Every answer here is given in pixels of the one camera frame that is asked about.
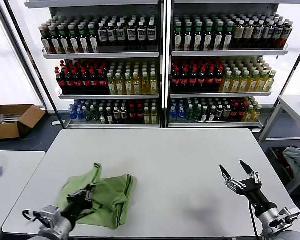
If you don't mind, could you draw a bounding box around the clear plastic packet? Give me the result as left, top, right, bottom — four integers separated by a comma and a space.
0, 112, 25, 125

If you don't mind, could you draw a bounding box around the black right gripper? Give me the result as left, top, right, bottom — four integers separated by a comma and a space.
219, 159, 278, 215

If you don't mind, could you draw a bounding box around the small yellow juice bottle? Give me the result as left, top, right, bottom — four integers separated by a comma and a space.
253, 104, 263, 122
245, 104, 255, 123
143, 106, 151, 125
150, 106, 158, 125

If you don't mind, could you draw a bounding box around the grey blue crumpled cloth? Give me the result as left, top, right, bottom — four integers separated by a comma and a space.
282, 146, 300, 180

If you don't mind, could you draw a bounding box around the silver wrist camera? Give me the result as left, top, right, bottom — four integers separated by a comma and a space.
31, 204, 62, 227
268, 204, 300, 229

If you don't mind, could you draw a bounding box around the dark drink bottle pale label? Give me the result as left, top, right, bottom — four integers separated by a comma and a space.
243, 20, 255, 50
253, 20, 265, 49
272, 19, 284, 49
263, 20, 275, 49
281, 19, 294, 48
233, 21, 245, 50

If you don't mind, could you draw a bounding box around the small cola bottle red cap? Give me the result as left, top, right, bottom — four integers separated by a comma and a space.
230, 102, 239, 121
128, 104, 137, 125
136, 104, 145, 125
238, 102, 247, 121

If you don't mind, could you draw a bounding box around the yellow juice bottle green label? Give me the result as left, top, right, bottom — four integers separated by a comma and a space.
149, 70, 159, 95
222, 70, 233, 93
124, 71, 133, 96
115, 71, 125, 96
231, 70, 242, 93
107, 71, 117, 96
264, 69, 277, 92
248, 70, 259, 93
239, 70, 250, 93
132, 71, 142, 96
256, 70, 268, 93
141, 71, 150, 96

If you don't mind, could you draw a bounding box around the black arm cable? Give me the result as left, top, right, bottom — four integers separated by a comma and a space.
248, 202, 261, 238
21, 208, 37, 223

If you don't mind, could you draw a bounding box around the white table metal frame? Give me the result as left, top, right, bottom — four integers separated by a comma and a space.
258, 94, 300, 144

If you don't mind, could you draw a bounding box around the dark drink bottle white label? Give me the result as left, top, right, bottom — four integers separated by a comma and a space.
147, 21, 158, 50
107, 22, 117, 51
137, 21, 147, 50
116, 21, 126, 51
97, 22, 108, 51
126, 21, 137, 50

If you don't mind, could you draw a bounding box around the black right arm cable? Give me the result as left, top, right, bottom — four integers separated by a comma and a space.
248, 202, 261, 238

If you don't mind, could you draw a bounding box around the red item in bin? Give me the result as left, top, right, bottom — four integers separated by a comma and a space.
277, 149, 291, 173

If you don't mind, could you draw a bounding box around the black storage bin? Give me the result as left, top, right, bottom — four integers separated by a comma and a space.
266, 146, 300, 186

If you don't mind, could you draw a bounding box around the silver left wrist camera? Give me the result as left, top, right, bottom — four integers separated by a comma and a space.
31, 204, 62, 227

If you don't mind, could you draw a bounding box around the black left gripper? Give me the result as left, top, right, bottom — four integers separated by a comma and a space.
60, 184, 96, 220

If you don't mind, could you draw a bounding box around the small tea bottle pale label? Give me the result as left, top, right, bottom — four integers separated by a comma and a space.
215, 105, 224, 122
113, 106, 121, 125
120, 106, 128, 125
223, 105, 232, 122

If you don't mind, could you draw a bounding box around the black window frame bar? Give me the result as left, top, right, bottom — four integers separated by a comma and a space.
3, 0, 67, 128

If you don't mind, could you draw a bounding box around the brown cardboard box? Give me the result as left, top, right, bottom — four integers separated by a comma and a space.
0, 104, 46, 140

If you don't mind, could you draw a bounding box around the white metal shelf unit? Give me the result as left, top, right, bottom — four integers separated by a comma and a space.
164, 0, 300, 130
24, 0, 166, 130

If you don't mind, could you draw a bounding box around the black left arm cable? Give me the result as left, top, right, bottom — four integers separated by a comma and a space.
21, 208, 37, 223

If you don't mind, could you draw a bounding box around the green short sleeve shirt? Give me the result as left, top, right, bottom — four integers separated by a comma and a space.
55, 162, 138, 230

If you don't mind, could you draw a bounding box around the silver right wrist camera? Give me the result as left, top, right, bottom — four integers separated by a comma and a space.
268, 204, 300, 229

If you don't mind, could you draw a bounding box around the small clear water bottle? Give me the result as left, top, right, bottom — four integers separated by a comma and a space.
185, 104, 194, 122
193, 104, 202, 122
82, 106, 91, 123
89, 105, 98, 124

